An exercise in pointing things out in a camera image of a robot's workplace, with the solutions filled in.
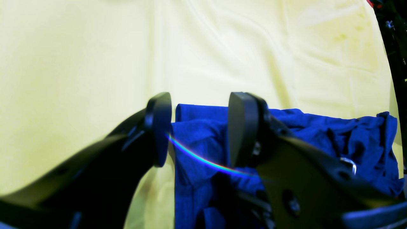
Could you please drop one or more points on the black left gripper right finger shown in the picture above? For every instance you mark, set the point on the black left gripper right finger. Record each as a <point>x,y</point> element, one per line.
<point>307,189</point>

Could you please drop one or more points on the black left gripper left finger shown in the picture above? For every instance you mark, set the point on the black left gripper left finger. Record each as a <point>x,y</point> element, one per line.
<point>93,189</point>

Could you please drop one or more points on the blue long-sleeve shirt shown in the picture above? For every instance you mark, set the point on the blue long-sleeve shirt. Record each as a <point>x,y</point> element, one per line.
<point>204,194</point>

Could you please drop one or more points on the yellow table cloth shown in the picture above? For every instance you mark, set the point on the yellow table cloth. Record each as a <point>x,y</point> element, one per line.
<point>73,70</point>

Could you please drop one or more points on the red clamp bottom left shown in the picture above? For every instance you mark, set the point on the red clamp bottom left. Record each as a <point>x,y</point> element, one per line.
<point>376,4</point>

